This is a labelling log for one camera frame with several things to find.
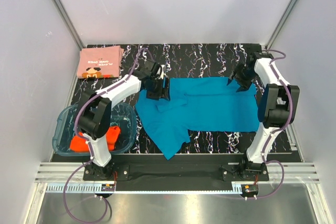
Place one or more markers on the left aluminium frame post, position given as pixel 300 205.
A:
pixel 68 23

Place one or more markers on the pink folded t-shirt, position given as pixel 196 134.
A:
pixel 100 63

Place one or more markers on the left connector box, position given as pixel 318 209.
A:
pixel 108 187

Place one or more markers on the right aluminium frame post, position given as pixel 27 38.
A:
pixel 280 25

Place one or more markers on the blue t-shirt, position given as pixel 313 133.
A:
pixel 209 104

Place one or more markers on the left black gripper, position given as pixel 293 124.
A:
pixel 158 91

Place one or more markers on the right connector box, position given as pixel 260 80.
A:
pixel 250 189

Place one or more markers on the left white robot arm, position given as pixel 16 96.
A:
pixel 94 110

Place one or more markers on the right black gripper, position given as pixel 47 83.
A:
pixel 240 77

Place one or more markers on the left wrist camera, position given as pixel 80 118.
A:
pixel 161 72

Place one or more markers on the front aluminium rail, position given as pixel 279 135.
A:
pixel 291 172

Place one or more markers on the orange t-shirt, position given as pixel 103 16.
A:
pixel 79 145

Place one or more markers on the aluminium frame post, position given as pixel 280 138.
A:
pixel 68 23
pixel 280 25

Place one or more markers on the connector box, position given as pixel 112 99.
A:
pixel 250 189
pixel 108 187

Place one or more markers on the clear blue plastic bin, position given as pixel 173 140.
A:
pixel 122 115

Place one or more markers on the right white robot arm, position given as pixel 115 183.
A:
pixel 276 109

